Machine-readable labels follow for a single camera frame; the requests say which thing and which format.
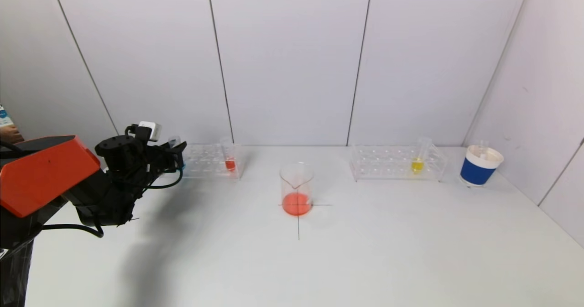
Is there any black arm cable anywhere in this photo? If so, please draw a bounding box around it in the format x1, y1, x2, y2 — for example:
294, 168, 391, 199
40, 223, 105, 239

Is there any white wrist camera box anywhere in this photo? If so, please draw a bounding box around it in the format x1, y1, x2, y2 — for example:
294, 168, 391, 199
137, 120, 163, 143

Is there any test tube with orange pigment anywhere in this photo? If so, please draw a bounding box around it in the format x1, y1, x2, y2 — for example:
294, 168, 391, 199
220, 137, 238, 173

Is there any person in grey trousers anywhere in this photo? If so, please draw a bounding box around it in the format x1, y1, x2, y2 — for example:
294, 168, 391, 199
0, 125, 24, 145

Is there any clear acrylic test tube rack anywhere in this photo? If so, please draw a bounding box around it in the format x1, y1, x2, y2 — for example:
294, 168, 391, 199
180, 143, 245, 180
349, 144, 447, 183

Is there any test tube with blue pigment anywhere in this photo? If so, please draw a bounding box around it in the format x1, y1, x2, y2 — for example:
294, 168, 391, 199
167, 135, 187, 171

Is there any blue white paper cup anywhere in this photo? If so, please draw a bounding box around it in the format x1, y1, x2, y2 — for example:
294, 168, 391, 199
459, 146, 505, 188

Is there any test tube with yellow pigment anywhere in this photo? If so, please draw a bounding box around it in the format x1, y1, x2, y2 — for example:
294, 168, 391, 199
409, 137, 432, 175

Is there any white blue card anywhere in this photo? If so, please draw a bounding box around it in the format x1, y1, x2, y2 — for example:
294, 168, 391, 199
0, 105, 15, 130

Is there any clear glass beaker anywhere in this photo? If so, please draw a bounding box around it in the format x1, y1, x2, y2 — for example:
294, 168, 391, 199
279, 162, 314, 216

